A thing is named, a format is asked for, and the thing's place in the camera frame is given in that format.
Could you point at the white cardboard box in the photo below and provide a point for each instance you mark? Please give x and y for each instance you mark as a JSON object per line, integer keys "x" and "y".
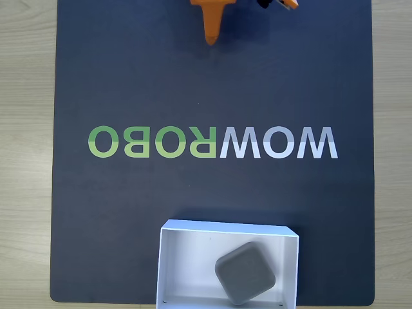
{"x": 186, "y": 264}

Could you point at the grey square usb charger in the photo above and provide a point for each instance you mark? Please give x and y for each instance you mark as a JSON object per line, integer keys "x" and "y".
{"x": 244, "y": 273}

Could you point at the dark mat with WOWROBO print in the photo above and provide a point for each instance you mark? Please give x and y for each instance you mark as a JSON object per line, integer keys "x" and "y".
{"x": 96, "y": 209}

